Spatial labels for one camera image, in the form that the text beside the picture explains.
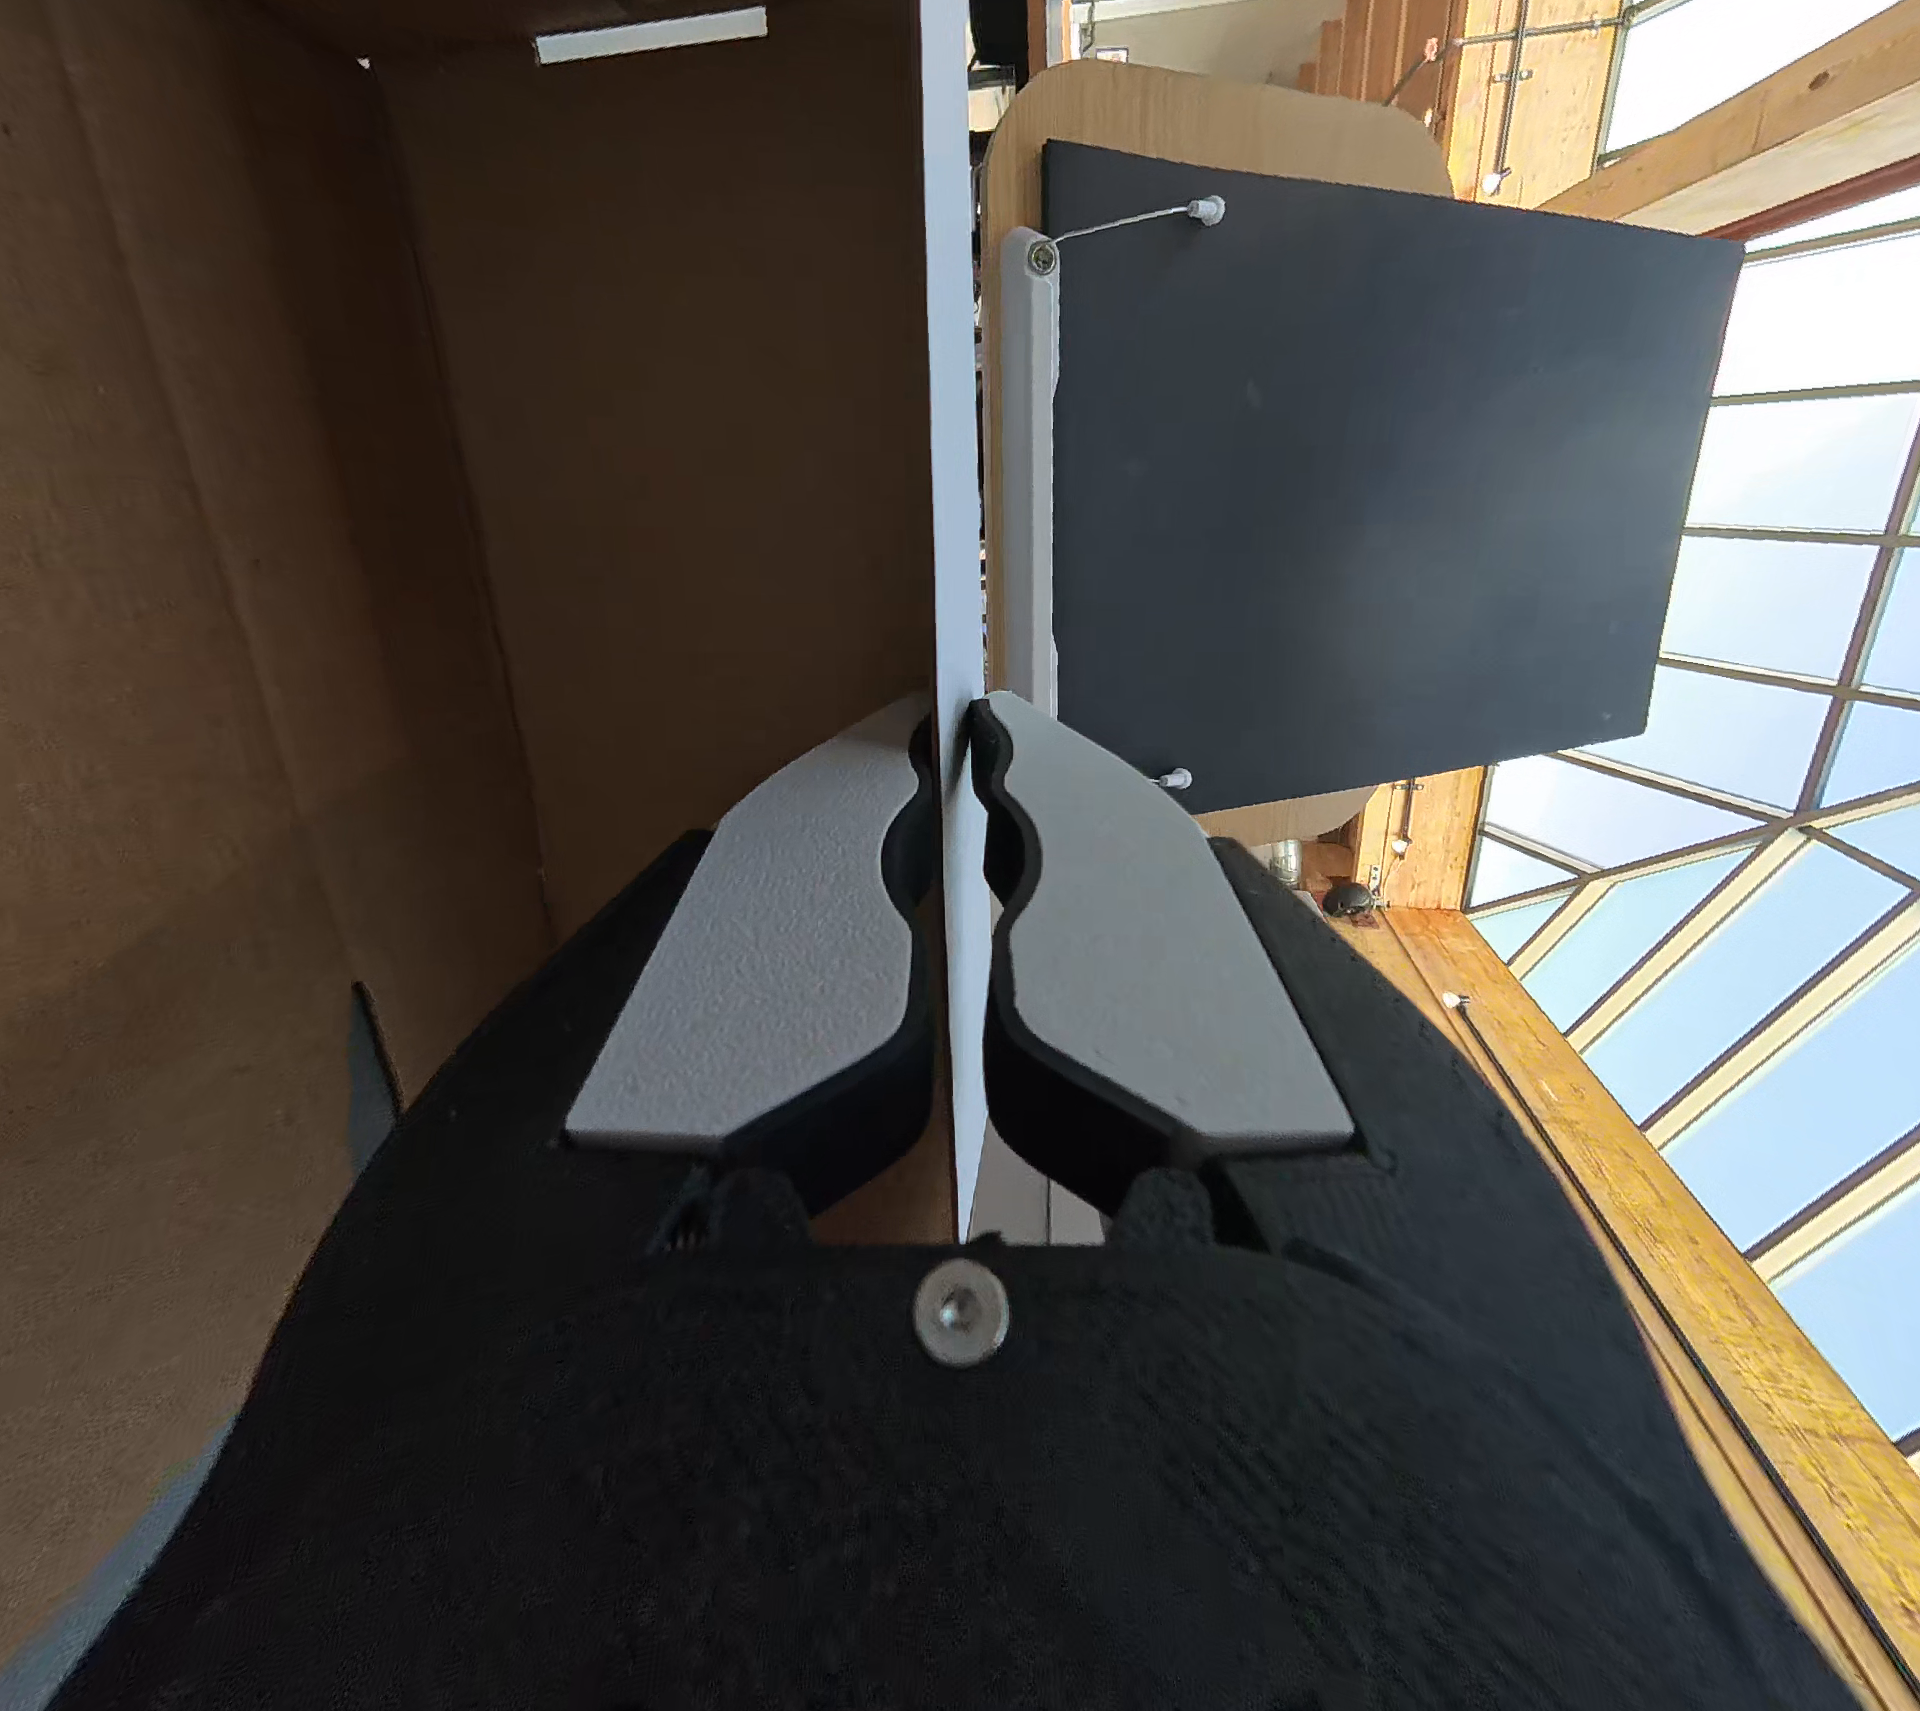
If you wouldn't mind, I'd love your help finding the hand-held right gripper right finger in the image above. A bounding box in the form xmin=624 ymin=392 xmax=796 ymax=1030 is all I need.
xmin=966 ymin=692 xmax=1369 ymax=1218

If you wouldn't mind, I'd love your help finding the large glass window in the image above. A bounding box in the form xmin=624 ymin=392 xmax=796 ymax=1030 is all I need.
xmin=1462 ymin=0 xmax=1920 ymax=1457

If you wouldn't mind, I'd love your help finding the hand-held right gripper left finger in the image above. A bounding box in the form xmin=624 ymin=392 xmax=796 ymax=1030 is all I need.
xmin=561 ymin=692 xmax=945 ymax=1218

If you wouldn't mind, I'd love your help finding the black mat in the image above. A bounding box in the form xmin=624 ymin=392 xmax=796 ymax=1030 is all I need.
xmin=1041 ymin=140 xmax=1746 ymax=816

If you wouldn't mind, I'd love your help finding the grey plastic bar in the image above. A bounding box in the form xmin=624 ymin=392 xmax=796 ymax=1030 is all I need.
xmin=996 ymin=226 xmax=1065 ymax=718

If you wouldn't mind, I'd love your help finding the brown and white cardboard box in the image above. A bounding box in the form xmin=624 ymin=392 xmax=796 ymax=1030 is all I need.
xmin=0 ymin=0 xmax=1003 ymax=1645

